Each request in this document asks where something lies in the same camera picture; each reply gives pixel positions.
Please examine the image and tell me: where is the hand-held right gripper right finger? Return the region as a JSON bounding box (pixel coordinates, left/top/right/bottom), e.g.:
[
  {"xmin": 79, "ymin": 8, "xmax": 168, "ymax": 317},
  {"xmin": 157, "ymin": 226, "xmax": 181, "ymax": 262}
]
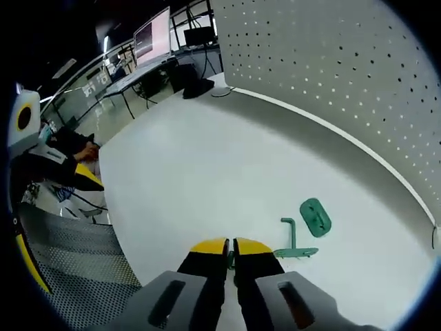
[{"xmin": 232, "ymin": 237, "xmax": 380, "ymax": 331}]

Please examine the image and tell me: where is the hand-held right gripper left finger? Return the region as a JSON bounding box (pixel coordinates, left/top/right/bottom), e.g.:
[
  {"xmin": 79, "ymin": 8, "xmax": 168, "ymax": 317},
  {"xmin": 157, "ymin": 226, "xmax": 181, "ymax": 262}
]
[{"xmin": 116, "ymin": 237, "xmax": 231, "ymax": 331}]

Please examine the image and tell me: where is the green mounting plate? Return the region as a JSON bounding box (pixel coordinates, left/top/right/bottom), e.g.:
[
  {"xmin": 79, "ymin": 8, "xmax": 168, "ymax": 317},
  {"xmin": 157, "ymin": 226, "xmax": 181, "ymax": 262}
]
[{"xmin": 299, "ymin": 197, "xmax": 334, "ymax": 239}]

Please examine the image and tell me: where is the white side desk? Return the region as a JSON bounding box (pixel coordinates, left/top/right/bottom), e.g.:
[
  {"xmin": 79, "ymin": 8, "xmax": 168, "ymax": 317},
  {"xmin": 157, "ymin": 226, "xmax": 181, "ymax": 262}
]
[{"xmin": 98, "ymin": 57, "xmax": 180, "ymax": 120}]

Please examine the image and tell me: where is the large lit monitor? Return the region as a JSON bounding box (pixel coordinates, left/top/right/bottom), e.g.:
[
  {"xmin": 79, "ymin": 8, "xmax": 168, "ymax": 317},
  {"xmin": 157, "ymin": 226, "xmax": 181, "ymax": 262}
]
[{"xmin": 133, "ymin": 6, "xmax": 172, "ymax": 67}]

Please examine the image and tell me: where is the small black monitor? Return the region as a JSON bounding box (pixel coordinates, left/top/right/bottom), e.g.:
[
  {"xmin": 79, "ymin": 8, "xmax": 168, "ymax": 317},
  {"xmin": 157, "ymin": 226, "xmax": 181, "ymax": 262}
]
[{"xmin": 183, "ymin": 27, "xmax": 214, "ymax": 48}]

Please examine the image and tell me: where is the white perforated pegboard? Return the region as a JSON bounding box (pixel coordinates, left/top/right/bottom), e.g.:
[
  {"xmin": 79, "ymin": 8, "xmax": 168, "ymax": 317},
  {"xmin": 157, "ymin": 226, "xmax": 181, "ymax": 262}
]
[{"xmin": 210, "ymin": 0, "xmax": 441, "ymax": 242}]

